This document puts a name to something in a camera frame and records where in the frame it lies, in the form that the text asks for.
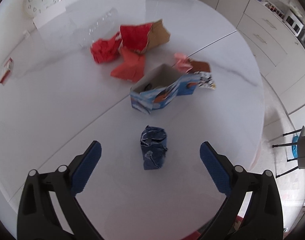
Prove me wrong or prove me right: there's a blue cloth under chair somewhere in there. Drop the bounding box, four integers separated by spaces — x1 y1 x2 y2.
291 135 299 159

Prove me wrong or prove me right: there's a grey chair with black legs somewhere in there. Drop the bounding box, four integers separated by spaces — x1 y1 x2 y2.
272 126 305 178

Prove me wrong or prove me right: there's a blue printed cardboard box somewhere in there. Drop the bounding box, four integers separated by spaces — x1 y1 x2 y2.
130 64 216 114

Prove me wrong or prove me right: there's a brown torn cardboard flap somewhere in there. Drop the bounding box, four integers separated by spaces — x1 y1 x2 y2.
188 60 211 73

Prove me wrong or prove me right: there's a pink paper scrap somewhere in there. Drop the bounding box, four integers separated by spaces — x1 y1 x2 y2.
174 53 193 73

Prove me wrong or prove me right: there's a white round table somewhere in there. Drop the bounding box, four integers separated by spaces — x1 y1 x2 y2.
0 0 264 239

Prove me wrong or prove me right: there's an orange-red paper piece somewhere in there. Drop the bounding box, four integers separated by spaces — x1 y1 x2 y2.
110 47 145 82

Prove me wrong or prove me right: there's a red crumpled paper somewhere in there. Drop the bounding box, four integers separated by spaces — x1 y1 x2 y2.
90 32 122 64

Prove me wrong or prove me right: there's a small red white box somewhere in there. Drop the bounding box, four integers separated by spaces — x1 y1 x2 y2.
0 57 14 85

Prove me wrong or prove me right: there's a white drawer cabinet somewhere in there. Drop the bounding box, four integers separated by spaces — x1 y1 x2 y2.
237 0 305 80

